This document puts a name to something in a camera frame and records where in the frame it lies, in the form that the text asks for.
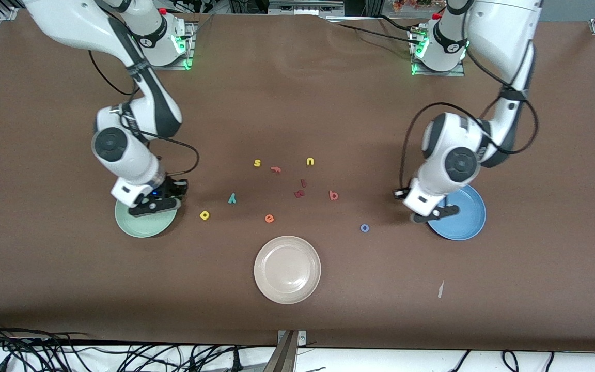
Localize black base cable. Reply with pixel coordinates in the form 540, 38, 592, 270
378, 14, 418, 32
336, 23, 418, 44

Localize metal camera bracket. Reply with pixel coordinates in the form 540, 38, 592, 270
276, 330, 307, 372

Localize brown table cover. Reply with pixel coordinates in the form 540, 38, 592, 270
0, 10, 595, 353

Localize blue plate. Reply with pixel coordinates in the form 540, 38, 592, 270
427, 185, 487, 241

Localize pale green plate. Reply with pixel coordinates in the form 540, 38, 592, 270
115, 196, 179, 238

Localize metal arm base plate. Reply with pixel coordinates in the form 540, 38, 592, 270
411, 28, 466, 77
139, 22, 196, 70

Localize grey metal box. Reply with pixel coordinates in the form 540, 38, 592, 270
268, 0, 345, 16

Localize beige plate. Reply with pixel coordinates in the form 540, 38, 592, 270
254, 236, 322, 305

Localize orange dried flowers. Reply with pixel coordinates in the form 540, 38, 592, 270
393, 0, 435, 12

